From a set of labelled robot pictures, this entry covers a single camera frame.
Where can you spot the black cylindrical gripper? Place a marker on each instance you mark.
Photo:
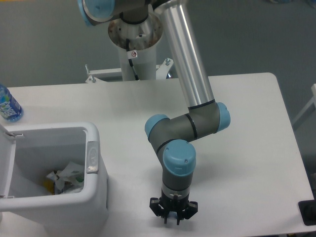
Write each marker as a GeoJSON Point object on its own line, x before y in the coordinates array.
{"type": "Point", "coordinates": [175, 202]}

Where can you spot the white frame at right edge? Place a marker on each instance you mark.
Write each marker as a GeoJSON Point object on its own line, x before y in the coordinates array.
{"type": "Point", "coordinates": [306, 111]}

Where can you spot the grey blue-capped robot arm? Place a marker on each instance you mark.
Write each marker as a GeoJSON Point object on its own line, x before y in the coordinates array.
{"type": "Point", "coordinates": [171, 138]}

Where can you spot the white pedestal base frame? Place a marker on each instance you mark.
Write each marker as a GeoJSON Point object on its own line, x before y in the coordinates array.
{"type": "Point", "coordinates": [111, 75]}

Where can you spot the yellow white trash in bin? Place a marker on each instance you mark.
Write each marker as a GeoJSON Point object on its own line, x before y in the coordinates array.
{"type": "Point", "coordinates": [69, 188]}

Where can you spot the white green paper wrapper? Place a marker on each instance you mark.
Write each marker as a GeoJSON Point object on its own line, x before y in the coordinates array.
{"type": "Point", "coordinates": [73, 173]}

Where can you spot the blue labelled water bottle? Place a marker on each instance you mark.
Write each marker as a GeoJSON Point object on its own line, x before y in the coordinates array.
{"type": "Point", "coordinates": [10, 109]}

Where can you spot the white plastic trash can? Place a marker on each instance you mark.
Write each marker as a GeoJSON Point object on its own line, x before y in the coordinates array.
{"type": "Point", "coordinates": [44, 148]}

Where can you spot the black object at table edge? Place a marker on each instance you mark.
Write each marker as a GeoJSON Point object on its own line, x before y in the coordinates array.
{"type": "Point", "coordinates": [308, 211]}

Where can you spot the crushed clear plastic bottle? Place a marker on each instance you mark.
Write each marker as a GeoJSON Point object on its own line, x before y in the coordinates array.
{"type": "Point", "coordinates": [172, 215]}

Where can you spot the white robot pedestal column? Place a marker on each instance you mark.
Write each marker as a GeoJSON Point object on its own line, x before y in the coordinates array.
{"type": "Point", "coordinates": [137, 47]}

